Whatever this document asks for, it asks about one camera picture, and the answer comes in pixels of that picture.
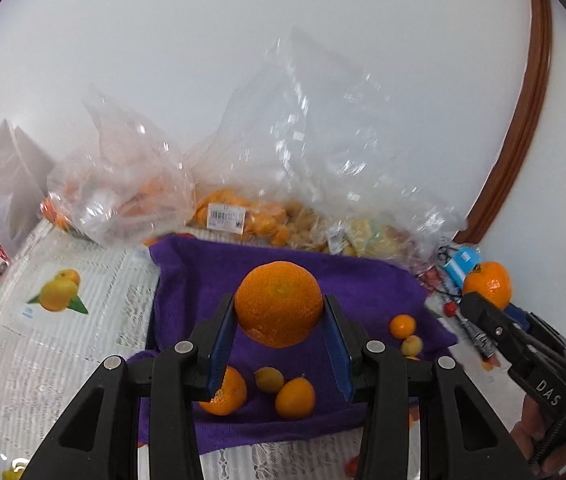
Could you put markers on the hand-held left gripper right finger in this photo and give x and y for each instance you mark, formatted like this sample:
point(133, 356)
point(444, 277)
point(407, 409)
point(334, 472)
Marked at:
point(339, 355)

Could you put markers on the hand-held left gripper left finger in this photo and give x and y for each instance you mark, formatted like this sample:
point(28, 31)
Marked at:
point(223, 350)

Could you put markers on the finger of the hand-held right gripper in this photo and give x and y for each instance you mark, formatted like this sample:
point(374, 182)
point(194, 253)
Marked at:
point(538, 332)
point(493, 327)

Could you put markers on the mandarin orange with leaf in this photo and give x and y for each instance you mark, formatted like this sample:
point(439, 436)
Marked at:
point(488, 282)

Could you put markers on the medium mandarin orange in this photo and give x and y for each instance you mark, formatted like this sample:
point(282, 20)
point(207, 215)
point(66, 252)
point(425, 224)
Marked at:
point(230, 395)

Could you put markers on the small yellow fruit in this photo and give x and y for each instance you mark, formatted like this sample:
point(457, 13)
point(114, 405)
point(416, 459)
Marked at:
point(269, 379)
point(412, 346)

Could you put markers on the oval orange citrus fruit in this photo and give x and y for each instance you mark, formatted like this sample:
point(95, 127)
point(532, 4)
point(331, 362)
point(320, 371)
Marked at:
point(295, 398)

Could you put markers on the small round orange kumquat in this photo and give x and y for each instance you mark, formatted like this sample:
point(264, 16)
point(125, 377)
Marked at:
point(403, 326)

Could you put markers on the large mandarin orange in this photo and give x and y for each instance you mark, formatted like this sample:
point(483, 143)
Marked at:
point(279, 305)

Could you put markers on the person's right hand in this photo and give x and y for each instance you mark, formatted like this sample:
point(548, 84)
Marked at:
point(530, 420)

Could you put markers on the small red item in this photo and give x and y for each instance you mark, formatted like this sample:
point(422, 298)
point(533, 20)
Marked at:
point(450, 306)

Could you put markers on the blue box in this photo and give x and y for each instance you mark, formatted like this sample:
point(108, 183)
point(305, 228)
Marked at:
point(463, 261)

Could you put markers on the purple towel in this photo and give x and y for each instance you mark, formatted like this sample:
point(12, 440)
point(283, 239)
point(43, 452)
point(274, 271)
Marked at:
point(188, 280)

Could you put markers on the clear bag of yellow fruit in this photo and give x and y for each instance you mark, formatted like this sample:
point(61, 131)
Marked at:
point(378, 235)

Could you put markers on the clear bag of mandarins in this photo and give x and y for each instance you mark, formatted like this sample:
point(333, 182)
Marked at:
point(113, 190)

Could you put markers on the large clear bag of oranges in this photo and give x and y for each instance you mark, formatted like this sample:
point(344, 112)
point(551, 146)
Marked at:
point(273, 160)

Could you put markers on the white plastic bag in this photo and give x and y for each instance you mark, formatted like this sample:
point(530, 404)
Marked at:
point(3, 175)

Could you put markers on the brown wooden door frame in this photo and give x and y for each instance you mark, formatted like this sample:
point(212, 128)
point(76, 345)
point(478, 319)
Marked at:
point(528, 125)

